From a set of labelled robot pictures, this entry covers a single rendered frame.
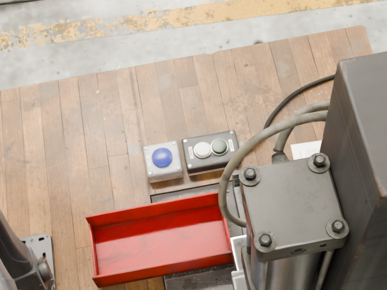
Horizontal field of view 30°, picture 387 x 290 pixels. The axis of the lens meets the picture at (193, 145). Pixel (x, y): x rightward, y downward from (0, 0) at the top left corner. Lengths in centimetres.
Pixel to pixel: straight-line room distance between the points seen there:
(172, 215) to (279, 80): 36
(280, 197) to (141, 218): 68
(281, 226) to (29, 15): 222
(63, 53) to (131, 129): 128
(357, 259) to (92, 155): 82
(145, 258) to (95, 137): 28
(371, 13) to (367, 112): 215
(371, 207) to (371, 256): 12
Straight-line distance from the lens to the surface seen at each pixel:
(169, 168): 137
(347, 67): 62
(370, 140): 59
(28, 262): 120
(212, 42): 264
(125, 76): 152
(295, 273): 80
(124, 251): 135
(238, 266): 107
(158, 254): 134
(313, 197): 71
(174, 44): 265
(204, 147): 138
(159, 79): 150
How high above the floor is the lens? 217
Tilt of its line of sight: 63 degrees down
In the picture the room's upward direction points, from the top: 8 degrees counter-clockwise
